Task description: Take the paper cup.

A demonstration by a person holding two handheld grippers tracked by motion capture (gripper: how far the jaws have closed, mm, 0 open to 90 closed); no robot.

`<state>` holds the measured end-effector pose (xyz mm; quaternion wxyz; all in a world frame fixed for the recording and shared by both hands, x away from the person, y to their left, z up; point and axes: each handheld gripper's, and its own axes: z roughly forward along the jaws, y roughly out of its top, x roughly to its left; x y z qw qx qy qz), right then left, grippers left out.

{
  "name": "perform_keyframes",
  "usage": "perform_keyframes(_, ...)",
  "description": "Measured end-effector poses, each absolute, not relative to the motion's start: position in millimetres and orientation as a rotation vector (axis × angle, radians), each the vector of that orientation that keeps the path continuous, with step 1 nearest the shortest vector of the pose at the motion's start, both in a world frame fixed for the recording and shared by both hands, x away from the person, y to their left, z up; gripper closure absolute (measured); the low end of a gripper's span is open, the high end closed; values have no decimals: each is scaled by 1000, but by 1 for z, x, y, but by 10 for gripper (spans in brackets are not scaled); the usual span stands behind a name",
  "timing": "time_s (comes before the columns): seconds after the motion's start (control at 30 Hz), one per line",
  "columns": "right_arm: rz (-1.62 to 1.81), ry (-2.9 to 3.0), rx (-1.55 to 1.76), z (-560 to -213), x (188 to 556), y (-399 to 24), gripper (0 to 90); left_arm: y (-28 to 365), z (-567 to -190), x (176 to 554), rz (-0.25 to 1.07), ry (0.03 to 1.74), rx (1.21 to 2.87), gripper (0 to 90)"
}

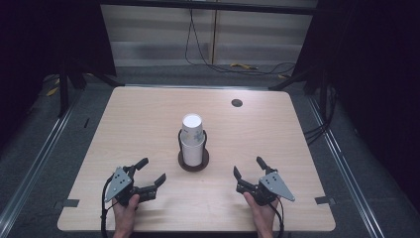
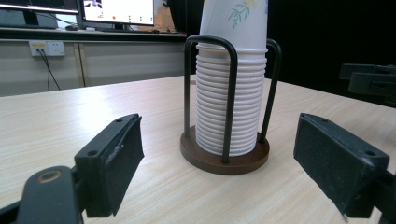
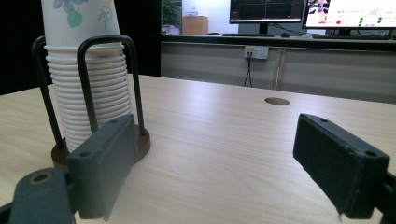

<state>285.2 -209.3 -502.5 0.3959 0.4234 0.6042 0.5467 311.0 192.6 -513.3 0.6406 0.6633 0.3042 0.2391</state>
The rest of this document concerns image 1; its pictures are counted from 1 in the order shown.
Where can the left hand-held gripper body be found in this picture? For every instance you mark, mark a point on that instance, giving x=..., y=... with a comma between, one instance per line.
x=120, y=183

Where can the black curtain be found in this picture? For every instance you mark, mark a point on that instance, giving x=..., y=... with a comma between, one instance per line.
x=379, y=66
x=49, y=33

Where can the metal floor rail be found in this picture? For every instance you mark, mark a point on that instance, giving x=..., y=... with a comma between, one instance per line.
x=343, y=165
x=36, y=158

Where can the black metal stand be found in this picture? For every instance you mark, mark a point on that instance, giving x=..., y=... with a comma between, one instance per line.
x=63, y=95
x=290, y=81

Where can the dark round table grommet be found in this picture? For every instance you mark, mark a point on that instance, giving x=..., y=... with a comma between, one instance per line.
x=236, y=102

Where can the black cup holder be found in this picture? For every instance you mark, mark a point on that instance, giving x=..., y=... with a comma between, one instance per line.
x=194, y=168

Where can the person's left hand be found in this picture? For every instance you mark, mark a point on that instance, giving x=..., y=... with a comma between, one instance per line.
x=125, y=218

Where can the yellow tape piece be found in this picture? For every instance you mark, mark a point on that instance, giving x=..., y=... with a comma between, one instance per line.
x=52, y=91

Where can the long yellow tape strip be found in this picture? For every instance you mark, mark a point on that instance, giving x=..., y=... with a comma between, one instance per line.
x=243, y=66

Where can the person's right hand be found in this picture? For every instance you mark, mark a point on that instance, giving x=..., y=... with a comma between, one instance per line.
x=264, y=216

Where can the grey tape piece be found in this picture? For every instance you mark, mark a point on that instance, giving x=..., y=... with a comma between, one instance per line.
x=324, y=200
x=70, y=203

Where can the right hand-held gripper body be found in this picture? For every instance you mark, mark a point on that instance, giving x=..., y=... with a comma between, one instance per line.
x=275, y=185

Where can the stack of white paper cups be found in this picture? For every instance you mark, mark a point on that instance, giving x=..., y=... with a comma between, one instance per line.
x=192, y=145

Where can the black horizontal bar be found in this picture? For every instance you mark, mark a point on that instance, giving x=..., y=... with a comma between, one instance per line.
x=214, y=6

